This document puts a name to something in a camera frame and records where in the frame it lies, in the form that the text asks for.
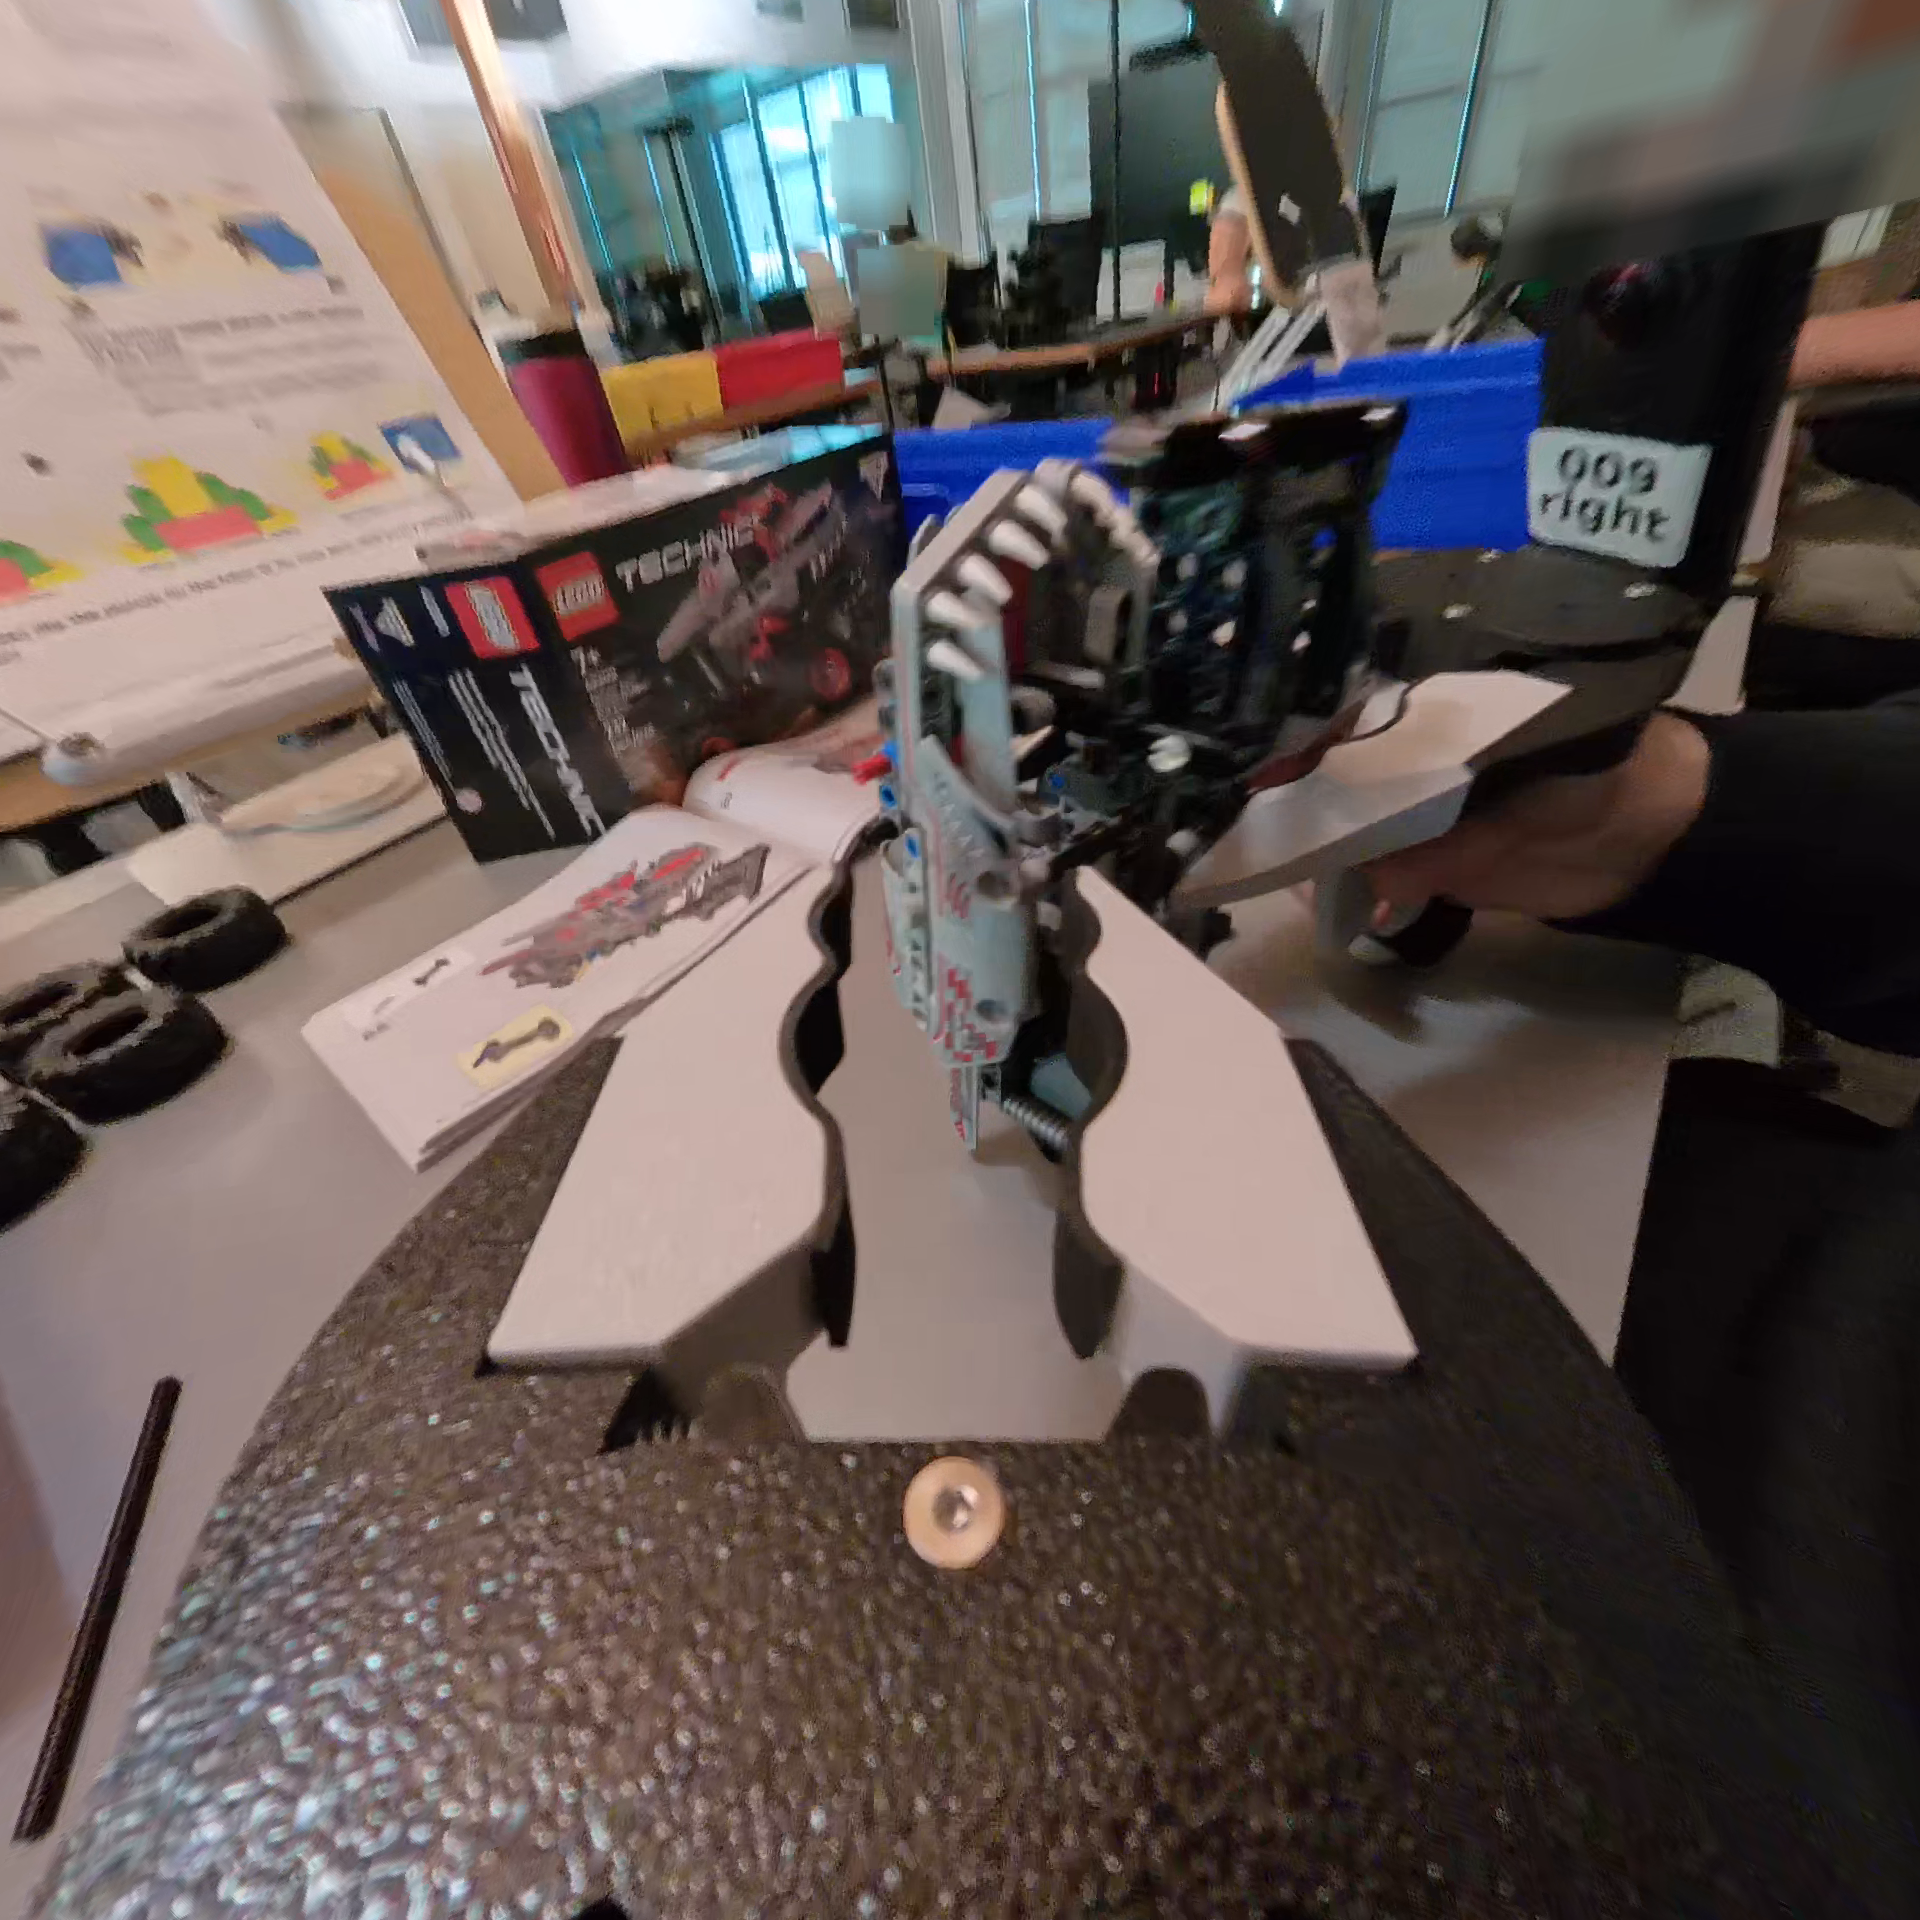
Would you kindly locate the instruction booklet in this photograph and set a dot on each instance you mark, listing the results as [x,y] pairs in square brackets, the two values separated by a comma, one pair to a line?
[600,961]

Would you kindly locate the red bin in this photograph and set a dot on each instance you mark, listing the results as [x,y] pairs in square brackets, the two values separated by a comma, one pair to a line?
[779,369]

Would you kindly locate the leaning display board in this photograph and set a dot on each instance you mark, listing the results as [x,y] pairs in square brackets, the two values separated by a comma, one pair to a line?
[1274,137]

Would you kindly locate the black rubber tyre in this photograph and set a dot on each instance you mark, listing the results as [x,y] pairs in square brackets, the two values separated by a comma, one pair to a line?
[127,1058]
[207,940]
[61,1013]
[30,1155]

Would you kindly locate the instruction poster board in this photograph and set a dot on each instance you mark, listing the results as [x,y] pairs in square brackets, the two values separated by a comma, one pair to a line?
[225,377]

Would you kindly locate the blue plastic bin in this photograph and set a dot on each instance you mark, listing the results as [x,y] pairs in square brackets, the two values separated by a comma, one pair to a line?
[1469,437]

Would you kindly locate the toy brick vehicle model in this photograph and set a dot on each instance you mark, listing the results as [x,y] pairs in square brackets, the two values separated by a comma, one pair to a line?
[1198,601]

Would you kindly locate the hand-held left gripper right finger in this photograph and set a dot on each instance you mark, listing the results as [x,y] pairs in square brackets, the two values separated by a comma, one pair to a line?
[1231,1187]

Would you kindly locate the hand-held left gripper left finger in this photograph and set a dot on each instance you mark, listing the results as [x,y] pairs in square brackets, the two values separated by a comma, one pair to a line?
[676,1187]

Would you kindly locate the yellow bin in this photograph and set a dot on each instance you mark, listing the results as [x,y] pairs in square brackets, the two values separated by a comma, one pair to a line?
[660,397]

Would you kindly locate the person's right forearm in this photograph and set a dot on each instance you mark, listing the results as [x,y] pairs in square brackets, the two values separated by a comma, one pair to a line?
[1801,855]

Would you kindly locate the thin black rod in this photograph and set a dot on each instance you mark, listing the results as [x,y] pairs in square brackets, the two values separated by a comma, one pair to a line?
[97,1607]

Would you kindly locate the person's dark clothing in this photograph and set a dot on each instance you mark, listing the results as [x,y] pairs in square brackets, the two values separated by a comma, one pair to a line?
[1769,1501]

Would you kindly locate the person's right hand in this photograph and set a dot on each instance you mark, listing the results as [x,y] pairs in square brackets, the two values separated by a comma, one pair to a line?
[1589,841]

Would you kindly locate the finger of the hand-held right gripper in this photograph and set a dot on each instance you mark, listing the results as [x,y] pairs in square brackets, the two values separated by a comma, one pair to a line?
[1349,833]
[1455,721]

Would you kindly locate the black toy set box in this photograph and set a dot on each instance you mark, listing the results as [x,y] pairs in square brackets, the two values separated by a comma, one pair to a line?
[643,644]

